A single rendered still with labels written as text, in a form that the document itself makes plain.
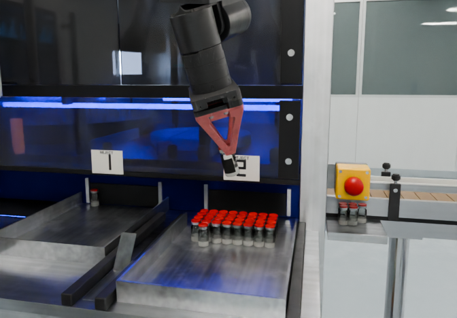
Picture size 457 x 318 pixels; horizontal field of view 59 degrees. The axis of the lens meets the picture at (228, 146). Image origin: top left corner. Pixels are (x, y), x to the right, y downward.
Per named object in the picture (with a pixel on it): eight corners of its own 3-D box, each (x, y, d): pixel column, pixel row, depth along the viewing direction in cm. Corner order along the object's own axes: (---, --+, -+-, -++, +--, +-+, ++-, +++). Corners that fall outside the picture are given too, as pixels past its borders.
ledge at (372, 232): (325, 219, 106) (326, 213, 105) (377, 223, 103) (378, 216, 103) (327, 240, 92) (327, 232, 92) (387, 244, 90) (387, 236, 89)
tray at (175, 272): (185, 225, 95) (185, 212, 95) (296, 234, 90) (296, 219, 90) (116, 302, 63) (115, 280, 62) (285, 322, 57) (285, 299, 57)
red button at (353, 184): (343, 191, 90) (343, 174, 89) (362, 193, 89) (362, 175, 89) (344, 196, 86) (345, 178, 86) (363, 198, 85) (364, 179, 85)
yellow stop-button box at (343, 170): (334, 191, 97) (335, 161, 96) (365, 192, 95) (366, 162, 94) (335, 200, 89) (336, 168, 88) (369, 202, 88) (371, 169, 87)
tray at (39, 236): (81, 203, 113) (80, 191, 113) (168, 209, 108) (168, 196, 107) (-14, 253, 80) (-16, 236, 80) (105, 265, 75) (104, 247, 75)
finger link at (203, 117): (247, 137, 63) (232, 79, 60) (256, 153, 57) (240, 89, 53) (205, 149, 63) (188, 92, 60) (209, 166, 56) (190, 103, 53)
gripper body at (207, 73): (232, 86, 62) (219, 38, 59) (243, 102, 52) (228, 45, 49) (191, 98, 61) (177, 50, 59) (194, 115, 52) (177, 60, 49)
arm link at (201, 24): (158, 11, 52) (191, 3, 48) (190, 2, 57) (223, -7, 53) (174, 64, 54) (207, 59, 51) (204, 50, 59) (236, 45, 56)
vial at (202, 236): (199, 242, 85) (199, 221, 84) (209, 243, 85) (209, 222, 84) (196, 246, 83) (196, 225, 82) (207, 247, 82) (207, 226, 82)
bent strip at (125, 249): (123, 261, 77) (122, 232, 76) (137, 262, 76) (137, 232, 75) (82, 299, 63) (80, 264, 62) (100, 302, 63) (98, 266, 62)
